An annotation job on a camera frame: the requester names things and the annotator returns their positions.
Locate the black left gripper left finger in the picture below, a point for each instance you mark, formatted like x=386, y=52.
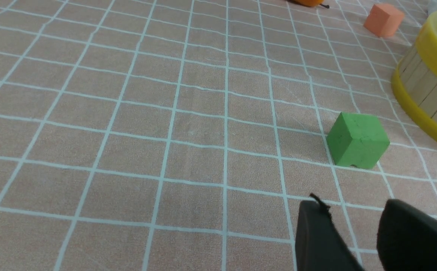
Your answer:
x=318, y=244

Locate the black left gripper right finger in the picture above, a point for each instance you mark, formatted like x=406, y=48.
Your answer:
x=406, y=238

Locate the bamboo steamer basket yellow rims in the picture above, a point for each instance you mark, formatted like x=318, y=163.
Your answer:
x=414, y=86

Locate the green foam cube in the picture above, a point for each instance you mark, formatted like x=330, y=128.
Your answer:
x=357, y=140

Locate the orange foam cube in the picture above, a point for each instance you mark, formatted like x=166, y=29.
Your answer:
x=383, y=20

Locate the pink checkered tablecloth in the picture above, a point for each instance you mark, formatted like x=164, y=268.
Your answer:
x=182, y=135

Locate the orange yellow toy pear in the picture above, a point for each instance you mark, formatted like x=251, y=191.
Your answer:
x=311, y=3

